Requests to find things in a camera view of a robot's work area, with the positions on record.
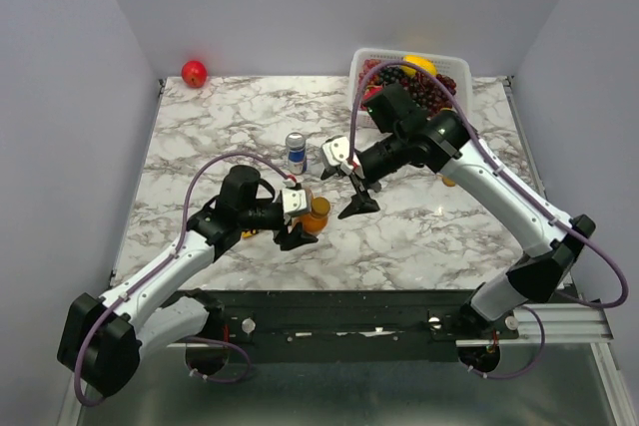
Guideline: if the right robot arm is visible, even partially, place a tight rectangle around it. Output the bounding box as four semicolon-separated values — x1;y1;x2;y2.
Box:
320;85;595;338

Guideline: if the white plastic fruit basket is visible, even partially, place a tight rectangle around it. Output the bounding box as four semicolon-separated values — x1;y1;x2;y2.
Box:
346;48;473;118

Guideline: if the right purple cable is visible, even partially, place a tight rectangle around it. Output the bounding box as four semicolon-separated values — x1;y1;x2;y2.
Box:
347;60;629;380

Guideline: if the red dragon fruit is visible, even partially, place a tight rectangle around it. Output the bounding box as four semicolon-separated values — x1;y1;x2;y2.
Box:
362;86;382;103

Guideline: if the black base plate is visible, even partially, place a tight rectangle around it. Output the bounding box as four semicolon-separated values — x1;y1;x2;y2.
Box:
102;288;580;365

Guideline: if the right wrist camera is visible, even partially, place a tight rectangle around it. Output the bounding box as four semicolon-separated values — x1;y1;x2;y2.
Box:
320;136;355;175

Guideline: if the light red grape bunch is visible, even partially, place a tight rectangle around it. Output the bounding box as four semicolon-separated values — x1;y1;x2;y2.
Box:
357;59;384;90

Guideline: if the blue energy can left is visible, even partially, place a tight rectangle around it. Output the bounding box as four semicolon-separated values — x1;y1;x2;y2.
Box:
285;132;308;175

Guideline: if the aluminium rail frame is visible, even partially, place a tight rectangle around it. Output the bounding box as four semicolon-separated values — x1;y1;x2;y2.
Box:
54;295;639;426

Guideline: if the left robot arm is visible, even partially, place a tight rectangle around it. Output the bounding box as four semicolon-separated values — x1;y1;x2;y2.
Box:
57;166;316;406

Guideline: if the black grape bunch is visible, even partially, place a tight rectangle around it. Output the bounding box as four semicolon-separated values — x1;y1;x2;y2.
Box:
376;67;407;86

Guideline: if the purple cable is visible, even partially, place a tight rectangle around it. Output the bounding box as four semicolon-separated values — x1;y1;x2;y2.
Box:
73;152;301;407
347;60;629;380

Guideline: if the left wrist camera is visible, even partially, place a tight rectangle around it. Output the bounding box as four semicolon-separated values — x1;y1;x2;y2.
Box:
281;188;311;218

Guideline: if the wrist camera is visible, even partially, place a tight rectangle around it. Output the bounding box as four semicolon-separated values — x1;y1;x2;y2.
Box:
320;136;355;175
281;188;311;218

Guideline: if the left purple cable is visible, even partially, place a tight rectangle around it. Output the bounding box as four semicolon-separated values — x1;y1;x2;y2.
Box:
73;152;301;407

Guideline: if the dark red grape bunch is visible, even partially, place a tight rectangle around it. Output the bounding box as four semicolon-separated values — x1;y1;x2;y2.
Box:
408;73;453;117

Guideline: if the red apple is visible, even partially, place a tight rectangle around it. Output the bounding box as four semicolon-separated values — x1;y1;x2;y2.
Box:
181;60;208;89

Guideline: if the orange juice bottle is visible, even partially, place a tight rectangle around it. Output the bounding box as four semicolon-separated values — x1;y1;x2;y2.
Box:
300;212;329;235
301;187;314;204

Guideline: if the gold bottle cap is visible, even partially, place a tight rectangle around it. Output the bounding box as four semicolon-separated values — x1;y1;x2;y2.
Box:
311;197;331;217
441;177;456;187

